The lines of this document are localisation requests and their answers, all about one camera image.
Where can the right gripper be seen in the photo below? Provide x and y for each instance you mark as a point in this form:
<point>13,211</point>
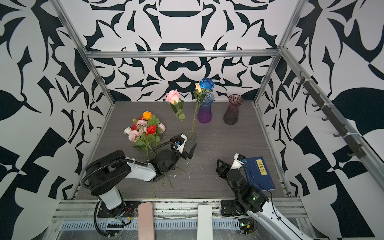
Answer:
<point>224,169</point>

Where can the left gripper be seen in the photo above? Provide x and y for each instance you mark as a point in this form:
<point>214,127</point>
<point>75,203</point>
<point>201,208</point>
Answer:
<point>189,155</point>

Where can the clear glass vase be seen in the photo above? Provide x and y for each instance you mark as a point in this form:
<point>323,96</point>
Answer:
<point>191,141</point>

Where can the pink rose stem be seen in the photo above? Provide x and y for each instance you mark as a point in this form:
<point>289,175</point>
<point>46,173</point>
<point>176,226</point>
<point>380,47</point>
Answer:
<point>177,104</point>

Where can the cream peach rose stem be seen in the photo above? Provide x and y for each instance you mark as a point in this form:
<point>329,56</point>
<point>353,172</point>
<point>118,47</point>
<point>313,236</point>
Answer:
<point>198,97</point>

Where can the blue rose stem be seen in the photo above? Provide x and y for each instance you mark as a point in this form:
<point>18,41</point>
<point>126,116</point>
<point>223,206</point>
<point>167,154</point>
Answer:
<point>207,86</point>

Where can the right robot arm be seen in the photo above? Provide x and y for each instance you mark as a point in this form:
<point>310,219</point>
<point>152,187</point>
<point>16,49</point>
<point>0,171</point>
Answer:
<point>255,204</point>

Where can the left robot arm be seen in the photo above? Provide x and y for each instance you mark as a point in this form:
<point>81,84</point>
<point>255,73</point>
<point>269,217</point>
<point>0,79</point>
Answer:
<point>103,175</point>

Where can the blue purple glass vase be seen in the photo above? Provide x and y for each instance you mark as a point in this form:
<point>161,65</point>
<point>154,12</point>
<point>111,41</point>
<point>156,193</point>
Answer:
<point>205,110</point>

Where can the dark pink glass vase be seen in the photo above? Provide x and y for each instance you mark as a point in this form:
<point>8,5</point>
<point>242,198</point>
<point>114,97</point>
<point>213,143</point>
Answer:
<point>231,115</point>

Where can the blue book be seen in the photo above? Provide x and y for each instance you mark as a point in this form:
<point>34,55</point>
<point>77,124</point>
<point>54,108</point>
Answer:
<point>257,174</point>

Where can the red rose stem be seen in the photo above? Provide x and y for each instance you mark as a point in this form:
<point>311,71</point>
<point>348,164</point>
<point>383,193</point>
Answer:
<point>153,147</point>

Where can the pink spray roses bunch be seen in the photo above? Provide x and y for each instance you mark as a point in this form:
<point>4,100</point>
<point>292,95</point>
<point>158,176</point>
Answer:
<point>136,133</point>

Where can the orange rose stem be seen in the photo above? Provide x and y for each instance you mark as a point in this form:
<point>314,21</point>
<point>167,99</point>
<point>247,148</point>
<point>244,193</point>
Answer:
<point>147,115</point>

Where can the small circuit board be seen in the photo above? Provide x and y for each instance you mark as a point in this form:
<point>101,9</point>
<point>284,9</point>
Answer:
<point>247,226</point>

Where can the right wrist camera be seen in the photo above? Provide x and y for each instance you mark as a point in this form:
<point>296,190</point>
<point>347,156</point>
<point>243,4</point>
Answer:
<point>239,161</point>

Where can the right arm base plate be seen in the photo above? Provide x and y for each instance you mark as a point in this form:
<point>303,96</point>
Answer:
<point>231,208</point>

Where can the white pad on rail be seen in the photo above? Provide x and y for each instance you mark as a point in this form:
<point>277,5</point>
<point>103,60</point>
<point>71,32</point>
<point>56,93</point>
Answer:
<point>205,223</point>

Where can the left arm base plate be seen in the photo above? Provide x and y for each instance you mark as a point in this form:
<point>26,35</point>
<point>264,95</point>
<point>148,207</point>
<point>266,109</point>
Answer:
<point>125,210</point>

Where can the pink pad on rail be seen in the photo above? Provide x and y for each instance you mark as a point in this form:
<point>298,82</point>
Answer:
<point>146,226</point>

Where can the black wall hook rack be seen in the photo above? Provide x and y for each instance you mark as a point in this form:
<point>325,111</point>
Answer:
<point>334,116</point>

